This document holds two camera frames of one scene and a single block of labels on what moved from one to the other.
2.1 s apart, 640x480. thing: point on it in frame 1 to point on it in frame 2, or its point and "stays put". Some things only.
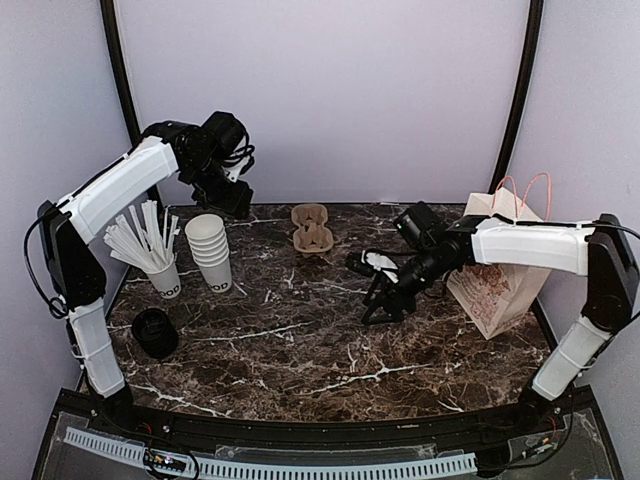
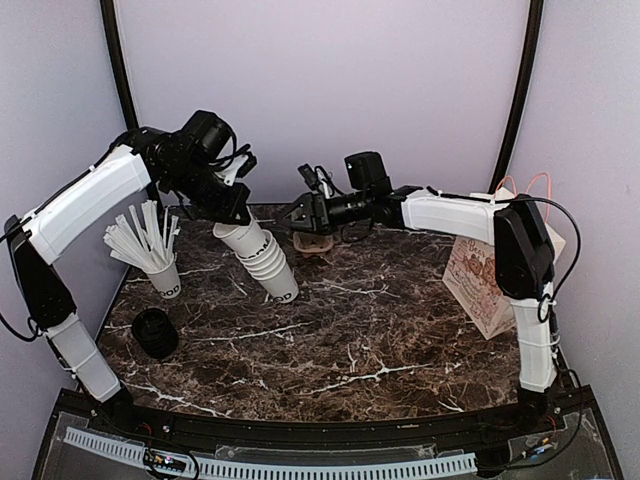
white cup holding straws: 167,281 stays put
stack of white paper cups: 206,235 to 262,257
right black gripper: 407,301 to 317,207
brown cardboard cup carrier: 311,239 stays put
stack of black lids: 155,332 stays put
